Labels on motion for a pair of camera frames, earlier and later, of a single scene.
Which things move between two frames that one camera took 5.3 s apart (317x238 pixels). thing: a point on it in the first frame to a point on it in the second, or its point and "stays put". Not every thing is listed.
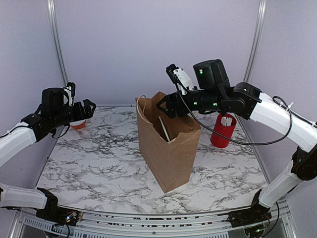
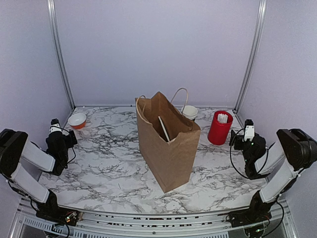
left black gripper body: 78,115 to 71,142
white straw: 165,132 stays put
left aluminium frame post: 51,7 stays put
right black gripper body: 182,108 to 237,138
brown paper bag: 167,145 stays put
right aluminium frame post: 254,49 stays put
